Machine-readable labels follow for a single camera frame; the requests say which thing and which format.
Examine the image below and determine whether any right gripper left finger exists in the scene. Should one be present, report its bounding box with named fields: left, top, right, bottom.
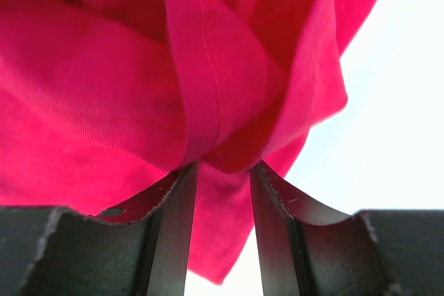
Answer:
left=1, top=165, right=197, bottom=295

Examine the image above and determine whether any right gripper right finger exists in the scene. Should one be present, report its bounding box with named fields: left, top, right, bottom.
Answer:
left=250, top=162, right=443, bottom=295

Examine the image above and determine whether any magenta t shirt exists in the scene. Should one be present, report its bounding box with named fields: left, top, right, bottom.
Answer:
left=1, top=0, right=376, bottom=284

